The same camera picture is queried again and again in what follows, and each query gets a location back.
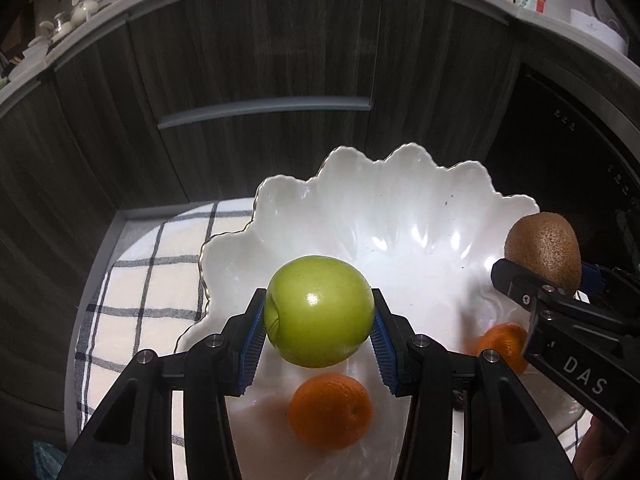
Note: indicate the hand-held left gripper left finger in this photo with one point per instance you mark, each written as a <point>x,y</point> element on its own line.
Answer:
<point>252,340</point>

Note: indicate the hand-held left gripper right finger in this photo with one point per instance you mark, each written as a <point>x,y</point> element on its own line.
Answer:
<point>382,345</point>

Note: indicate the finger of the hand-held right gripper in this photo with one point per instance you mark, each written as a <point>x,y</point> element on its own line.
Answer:
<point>520,285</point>
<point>590,280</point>

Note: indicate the brown kiwi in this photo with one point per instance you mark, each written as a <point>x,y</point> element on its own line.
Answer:
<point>545,247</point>

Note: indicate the small orange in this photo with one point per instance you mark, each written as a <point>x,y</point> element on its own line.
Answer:
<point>502,345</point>

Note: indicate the green apple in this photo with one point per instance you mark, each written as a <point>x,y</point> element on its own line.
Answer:
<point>320,310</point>

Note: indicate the large orange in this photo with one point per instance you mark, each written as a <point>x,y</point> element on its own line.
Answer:
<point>330,410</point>

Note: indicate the white scalloped bowl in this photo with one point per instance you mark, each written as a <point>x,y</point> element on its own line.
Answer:
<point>400,220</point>

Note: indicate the person's right hand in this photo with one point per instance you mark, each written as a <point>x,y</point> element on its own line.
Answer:
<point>595,452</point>

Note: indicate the black dishwasher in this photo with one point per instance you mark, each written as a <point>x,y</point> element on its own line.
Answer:
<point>550,160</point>

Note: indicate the blue plastic bag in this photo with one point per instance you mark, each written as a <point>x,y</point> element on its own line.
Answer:
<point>47,460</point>

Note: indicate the white box appliance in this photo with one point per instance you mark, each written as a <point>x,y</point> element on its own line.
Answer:
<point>597,30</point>

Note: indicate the dark wood base cabinets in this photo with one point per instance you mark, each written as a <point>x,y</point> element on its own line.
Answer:
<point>250,50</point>

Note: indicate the white teapot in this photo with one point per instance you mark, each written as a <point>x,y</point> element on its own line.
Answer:
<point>85,10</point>

